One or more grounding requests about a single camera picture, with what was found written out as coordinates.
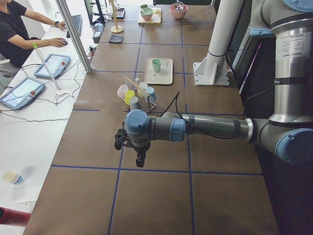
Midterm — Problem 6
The person in black shirt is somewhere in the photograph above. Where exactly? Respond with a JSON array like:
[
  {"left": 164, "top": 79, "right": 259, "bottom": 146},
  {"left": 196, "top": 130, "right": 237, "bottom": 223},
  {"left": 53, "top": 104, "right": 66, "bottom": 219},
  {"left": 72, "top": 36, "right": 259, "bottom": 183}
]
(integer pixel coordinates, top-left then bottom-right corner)
[{"left": 0, "top": 0, "right": 66, "bottom": 68}]

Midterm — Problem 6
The pink bowl with ice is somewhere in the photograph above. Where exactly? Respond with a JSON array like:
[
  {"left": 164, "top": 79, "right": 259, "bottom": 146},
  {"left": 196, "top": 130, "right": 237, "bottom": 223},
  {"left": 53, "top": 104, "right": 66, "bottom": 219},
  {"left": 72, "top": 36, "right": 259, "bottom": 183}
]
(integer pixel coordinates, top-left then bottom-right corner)
[{"left": 169, "top": 1, "right": 188, "bottom": 20}]

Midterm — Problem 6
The blue plastic cup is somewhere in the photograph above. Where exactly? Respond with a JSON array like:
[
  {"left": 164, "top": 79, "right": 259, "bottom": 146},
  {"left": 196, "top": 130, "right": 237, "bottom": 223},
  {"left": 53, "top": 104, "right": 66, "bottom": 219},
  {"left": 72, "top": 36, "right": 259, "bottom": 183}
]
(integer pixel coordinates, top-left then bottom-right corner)
[{"left": 146, "top": 87, "right": 156, "bottom": 103}]

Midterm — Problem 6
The teach pendant tablet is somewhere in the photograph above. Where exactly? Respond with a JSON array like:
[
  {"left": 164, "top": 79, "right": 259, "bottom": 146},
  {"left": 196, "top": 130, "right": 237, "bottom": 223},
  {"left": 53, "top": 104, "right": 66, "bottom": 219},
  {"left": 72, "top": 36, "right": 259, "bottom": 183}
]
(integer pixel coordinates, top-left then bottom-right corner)
[
  {"left": 0, "top": 77, "right": 45, "bottom": 110},
  {"left": 34, "top": 53, "right": 70, "bottom": 79}
]

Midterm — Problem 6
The aluminium frame post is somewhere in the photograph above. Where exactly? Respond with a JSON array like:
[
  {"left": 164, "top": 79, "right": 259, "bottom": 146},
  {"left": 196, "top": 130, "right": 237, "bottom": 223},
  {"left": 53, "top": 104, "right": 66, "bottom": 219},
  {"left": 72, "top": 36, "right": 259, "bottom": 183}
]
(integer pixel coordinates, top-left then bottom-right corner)
[{"left": 56, "top": 0, "right": 92, "bottom": 74}]

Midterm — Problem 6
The white plastic tray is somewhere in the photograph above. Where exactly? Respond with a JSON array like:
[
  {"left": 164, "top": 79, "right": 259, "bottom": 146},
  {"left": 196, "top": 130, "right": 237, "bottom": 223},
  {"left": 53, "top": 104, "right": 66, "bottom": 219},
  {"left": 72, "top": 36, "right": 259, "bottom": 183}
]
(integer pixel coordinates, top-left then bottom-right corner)
[{"left": 144, "top": 58, "right": 173, "bottom": 85}]

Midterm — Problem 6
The near teach pendant tablet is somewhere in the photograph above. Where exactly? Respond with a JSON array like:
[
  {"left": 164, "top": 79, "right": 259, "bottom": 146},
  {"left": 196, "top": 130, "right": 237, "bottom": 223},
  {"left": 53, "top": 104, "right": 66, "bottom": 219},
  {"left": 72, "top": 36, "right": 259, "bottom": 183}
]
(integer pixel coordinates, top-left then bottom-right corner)
[{"left": 0, "top": 77, "right": 45, "bottom": 110}]

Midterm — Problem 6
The paper cup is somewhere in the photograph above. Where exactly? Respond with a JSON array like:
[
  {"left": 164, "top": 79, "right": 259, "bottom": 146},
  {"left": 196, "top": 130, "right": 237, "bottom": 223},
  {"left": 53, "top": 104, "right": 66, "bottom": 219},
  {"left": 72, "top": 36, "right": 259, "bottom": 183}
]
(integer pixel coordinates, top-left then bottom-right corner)
[{"left": 2, "top": 170, "right": 24, "bottom": 185}]

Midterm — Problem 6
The yellow plastic cup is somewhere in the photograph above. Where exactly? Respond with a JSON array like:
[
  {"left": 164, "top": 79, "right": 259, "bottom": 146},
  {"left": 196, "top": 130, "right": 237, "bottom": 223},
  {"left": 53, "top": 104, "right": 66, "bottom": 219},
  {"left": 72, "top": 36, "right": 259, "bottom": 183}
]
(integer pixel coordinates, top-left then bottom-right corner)
[{"left": 124, "top": 90, "right": 135, "bottom": 105}]

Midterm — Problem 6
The cream plastic cup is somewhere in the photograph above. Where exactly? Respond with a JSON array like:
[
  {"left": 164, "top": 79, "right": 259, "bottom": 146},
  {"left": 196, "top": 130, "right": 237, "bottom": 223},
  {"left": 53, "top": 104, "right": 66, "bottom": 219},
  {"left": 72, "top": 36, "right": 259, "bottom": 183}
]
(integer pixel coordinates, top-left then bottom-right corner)
[{"left": 137, "top": 82, "right": 148, "bottom": 97}]

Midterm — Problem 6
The black monitor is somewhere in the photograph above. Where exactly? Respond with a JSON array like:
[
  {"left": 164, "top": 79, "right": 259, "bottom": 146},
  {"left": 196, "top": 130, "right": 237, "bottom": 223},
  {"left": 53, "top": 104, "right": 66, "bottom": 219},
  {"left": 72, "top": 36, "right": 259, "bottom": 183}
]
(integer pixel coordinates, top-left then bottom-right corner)
[{"left": 84, "top": 0, "right": 106, "bottom": 26}]

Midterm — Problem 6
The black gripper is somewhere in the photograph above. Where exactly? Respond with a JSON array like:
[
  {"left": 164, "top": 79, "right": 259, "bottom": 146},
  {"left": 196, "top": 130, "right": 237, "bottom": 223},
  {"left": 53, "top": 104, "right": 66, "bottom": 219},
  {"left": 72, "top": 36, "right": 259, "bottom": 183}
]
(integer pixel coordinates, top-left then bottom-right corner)
[{"left": 131, "top": 140, "right": 151, "bottom": 167}]

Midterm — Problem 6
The pink plastic cup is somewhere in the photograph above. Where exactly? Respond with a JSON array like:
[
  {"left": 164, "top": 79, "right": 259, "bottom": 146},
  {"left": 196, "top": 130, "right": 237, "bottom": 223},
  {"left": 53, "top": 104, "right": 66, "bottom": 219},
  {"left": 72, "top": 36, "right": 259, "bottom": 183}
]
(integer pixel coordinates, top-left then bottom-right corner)
[{"left": 117, "top": 84, "right": 129, "bottom": 99}]

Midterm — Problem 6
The folded grey cloth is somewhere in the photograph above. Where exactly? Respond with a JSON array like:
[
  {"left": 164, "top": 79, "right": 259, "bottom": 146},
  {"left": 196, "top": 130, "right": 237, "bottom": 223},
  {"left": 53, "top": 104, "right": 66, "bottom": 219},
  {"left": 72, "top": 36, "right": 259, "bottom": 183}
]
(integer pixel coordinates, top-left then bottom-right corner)
[{"left": 108, "top": 34, "right": 124, "bottom": 44}]

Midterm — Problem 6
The far teach pendant tablet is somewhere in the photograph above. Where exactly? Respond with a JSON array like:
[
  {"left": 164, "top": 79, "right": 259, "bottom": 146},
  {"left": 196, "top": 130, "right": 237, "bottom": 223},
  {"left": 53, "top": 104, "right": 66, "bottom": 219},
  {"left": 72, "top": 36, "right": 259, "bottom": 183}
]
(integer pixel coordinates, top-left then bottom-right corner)
[{"left": 34, "top": 53, "right": 70, "bottom": 79}]

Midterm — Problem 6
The green bowl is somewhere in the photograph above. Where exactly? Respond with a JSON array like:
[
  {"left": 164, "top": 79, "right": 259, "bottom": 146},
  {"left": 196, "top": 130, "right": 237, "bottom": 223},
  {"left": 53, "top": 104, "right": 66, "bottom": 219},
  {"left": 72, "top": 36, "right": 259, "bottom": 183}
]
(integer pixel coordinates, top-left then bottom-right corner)
[{"left": 140, "top": 7, "right": 153, "bottom": 21}]

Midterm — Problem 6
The red cylinder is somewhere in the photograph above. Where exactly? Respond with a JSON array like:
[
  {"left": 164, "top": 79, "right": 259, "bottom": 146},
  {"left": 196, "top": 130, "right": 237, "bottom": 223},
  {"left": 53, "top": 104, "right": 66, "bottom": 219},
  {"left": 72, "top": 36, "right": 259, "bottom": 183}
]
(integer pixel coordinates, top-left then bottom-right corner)
[{"left": 0, "top": 207, "right": 31, "bottom": 227}]

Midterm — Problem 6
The black power box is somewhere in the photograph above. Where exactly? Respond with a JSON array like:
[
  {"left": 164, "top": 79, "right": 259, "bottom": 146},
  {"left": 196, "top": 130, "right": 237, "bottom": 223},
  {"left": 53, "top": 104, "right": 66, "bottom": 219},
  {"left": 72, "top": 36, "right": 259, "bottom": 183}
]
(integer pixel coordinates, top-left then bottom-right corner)
[{"left": 92, "top": 23, "right": 105, "bottom": 44}]

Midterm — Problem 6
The wooden mug tree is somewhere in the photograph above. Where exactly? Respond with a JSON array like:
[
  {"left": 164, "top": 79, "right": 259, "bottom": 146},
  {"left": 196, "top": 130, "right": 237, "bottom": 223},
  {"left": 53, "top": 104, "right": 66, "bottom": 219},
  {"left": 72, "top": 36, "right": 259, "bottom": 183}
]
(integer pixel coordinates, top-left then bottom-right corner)
[{"left": 109, "top": 0, "right": 124, "bottom": 34}]

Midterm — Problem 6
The white reacher grabber stick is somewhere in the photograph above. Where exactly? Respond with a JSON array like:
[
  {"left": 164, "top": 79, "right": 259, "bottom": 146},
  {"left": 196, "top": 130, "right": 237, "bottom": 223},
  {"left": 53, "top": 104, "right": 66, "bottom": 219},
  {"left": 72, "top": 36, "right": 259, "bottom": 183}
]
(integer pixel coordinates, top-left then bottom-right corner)
[{"left": 32, "top": 43, "right": 74, "bottom": 100}]

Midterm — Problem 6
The wooden cutting board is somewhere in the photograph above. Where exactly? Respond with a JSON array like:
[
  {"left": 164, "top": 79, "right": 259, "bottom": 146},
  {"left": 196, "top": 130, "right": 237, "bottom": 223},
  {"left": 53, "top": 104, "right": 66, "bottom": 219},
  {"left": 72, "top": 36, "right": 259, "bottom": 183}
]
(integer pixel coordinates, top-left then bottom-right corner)
[{"left": 138, "top": 8, "right": 162, "bottom": 24}]

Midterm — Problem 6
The black keyboard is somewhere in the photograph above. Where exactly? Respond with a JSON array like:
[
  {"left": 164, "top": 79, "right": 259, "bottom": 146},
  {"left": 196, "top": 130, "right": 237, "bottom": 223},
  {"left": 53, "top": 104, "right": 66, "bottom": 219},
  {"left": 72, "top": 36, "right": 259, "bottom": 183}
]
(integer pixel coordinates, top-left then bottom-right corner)
[{"left": 71, "top": 15, "right": 83, "bottom": 37}]

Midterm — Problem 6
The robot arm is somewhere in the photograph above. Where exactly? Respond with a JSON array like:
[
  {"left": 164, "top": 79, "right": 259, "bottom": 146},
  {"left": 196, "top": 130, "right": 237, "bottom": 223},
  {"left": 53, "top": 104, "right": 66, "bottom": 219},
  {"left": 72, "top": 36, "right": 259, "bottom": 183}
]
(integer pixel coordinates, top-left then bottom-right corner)
[{"left": 115, "top": 0, "right": 313, "bottom": 167}]

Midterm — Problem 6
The green plastic cup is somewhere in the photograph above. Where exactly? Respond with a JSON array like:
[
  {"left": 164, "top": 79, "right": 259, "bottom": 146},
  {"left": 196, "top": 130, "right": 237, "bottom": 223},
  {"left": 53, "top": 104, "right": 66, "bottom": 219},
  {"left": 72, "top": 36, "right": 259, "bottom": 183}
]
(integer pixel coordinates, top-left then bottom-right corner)
[{"left": 152, "top": 59, "right": 161, "bottom": 72}]

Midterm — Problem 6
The white wire cup rack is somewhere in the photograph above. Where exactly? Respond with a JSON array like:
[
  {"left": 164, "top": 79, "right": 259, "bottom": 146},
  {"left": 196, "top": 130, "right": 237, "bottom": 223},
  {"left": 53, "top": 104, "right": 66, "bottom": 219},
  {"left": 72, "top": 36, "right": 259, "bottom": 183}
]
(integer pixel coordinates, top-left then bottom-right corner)
[{"left": 124, "top": 76, "right": 156, "bottom": 114}]

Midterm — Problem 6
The grey plastic cup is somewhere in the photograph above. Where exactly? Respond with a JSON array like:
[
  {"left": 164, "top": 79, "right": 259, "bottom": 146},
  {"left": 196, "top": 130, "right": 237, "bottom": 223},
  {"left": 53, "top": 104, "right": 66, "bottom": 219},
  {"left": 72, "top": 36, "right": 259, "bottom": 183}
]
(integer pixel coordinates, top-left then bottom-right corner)
[{"left": 130, "top": 96, "right": 141, "bottom": 111}]

